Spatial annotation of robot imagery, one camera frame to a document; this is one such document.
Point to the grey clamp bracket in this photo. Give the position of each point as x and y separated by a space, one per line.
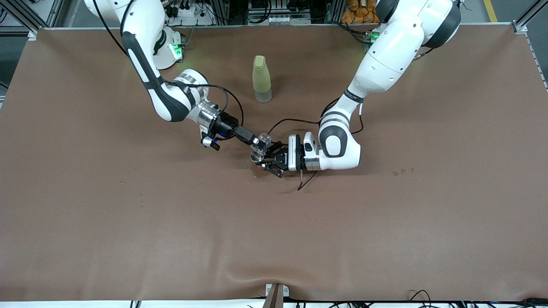
276 295

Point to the steel double jigger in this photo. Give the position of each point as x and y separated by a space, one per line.
257 158

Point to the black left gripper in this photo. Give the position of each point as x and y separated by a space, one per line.
280 160

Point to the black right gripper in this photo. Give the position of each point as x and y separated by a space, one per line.
228 124

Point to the yellow-green bottle shaker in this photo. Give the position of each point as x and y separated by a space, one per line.
261 77

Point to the white terminal block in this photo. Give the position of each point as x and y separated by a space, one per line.
278 19

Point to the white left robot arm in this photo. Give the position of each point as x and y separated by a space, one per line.
385 55

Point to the orange bread pile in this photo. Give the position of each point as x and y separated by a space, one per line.
359 13

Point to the white power strip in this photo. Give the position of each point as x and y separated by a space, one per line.
188 12

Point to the brown table cover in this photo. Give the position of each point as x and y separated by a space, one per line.
274 235

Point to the large brown liquid puddle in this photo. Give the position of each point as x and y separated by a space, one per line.
255 174

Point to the small clear glass cup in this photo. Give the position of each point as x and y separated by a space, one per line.
264 139

